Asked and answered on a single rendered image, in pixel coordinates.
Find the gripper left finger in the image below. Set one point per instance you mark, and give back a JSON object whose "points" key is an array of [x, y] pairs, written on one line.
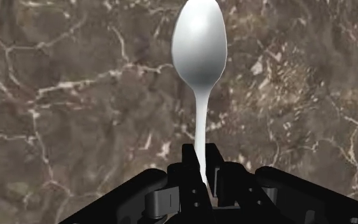
{"points": [[185, 183]]}

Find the white spoon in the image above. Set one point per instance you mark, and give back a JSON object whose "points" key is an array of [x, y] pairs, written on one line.
{"points": [[199, 46]]}

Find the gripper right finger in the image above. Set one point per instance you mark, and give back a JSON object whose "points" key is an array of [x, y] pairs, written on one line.
{"points": [[237, 183]]}

